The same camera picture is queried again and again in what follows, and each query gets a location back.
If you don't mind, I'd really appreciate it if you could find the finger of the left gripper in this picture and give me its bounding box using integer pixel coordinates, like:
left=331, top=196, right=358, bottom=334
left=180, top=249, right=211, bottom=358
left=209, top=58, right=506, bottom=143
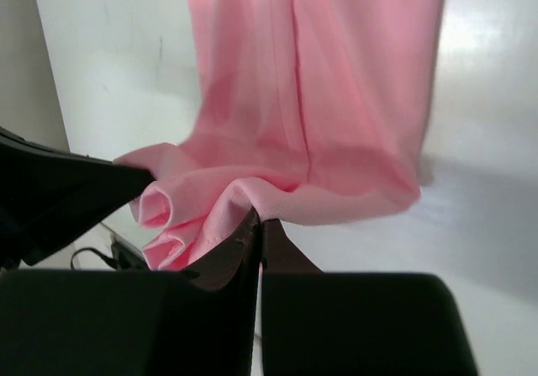
left=1, top=130, right=154, bottom=266

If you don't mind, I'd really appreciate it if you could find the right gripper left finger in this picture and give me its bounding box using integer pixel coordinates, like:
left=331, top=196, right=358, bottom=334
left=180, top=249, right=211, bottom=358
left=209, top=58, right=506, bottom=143
left=1, top=211, right=257, bottom=375

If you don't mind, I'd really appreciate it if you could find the pink t-shirt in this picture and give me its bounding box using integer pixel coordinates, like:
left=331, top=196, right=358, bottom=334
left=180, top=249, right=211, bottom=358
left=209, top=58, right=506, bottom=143
left=120, top=0, right=442, bottom=270

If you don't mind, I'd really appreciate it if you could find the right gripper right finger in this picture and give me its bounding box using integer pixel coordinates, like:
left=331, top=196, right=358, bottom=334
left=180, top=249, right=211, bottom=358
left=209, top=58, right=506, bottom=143
left=261, top=220, right=478, bottom=375

